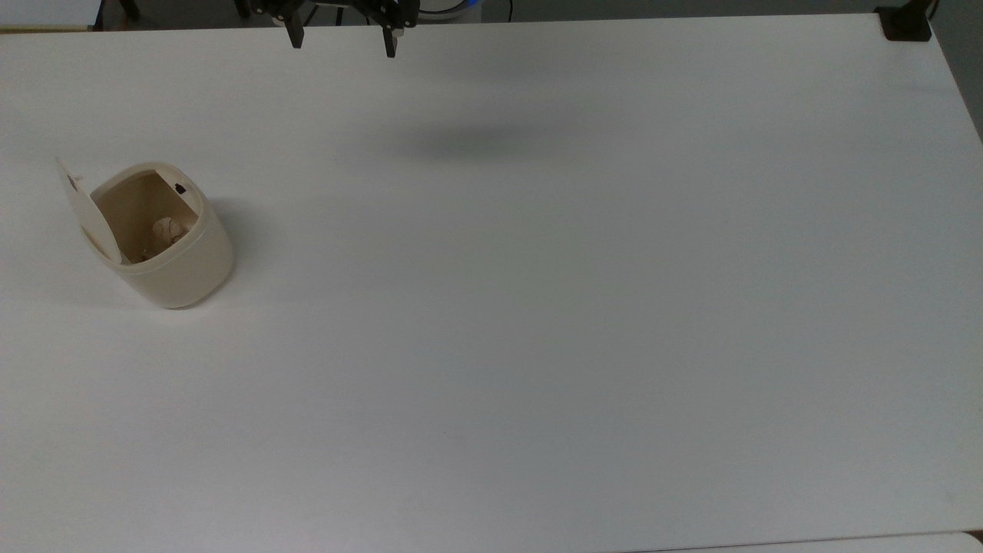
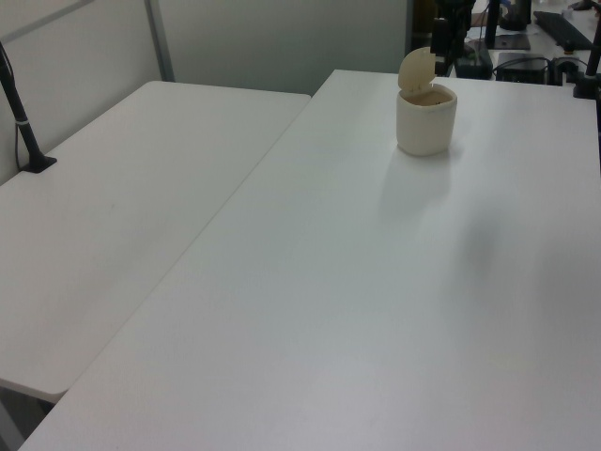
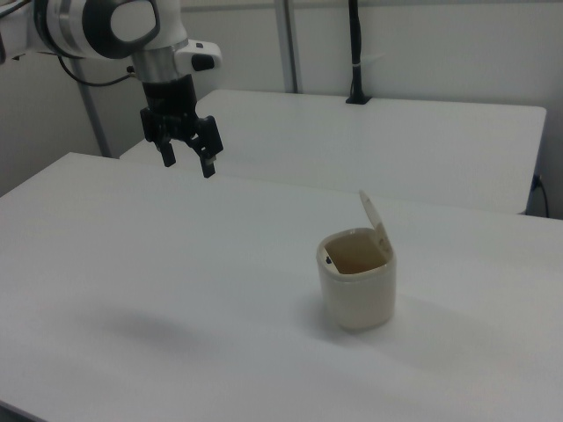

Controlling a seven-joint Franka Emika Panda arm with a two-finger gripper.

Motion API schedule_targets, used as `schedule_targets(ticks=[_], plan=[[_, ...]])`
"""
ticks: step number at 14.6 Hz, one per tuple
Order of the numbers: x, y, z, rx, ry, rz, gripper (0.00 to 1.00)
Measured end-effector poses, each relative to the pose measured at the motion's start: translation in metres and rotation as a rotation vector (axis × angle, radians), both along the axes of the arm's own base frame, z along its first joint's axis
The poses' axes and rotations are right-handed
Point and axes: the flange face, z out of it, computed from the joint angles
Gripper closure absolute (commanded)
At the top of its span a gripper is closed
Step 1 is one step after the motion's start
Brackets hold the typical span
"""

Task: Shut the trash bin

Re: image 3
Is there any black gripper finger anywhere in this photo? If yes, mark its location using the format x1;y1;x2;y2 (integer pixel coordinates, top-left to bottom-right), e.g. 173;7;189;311
193;147;217;179
157;139;177;168

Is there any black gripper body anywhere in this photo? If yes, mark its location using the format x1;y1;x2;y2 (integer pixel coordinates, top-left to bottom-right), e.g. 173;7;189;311
139;73;221;156

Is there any cream hinged bin lid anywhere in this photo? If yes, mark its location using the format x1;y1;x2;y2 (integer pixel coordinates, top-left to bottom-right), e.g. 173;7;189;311
358;189;394;255

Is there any cream small trash bin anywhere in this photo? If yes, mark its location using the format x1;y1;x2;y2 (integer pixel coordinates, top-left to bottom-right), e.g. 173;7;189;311
315;228;398;333

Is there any grey wall profile post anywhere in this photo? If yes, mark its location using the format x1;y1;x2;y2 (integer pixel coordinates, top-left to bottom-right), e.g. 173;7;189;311
274;0;302;94
74;59;113;159

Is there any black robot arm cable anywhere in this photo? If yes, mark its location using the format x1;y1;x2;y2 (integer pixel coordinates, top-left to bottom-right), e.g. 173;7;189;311
56;55;138;87

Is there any black camera stand pole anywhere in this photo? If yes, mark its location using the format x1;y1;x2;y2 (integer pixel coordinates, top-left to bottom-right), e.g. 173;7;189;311
344;0;373;106

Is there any black wall cable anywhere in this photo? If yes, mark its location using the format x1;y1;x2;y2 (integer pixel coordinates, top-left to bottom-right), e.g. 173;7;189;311
532;174;552;217

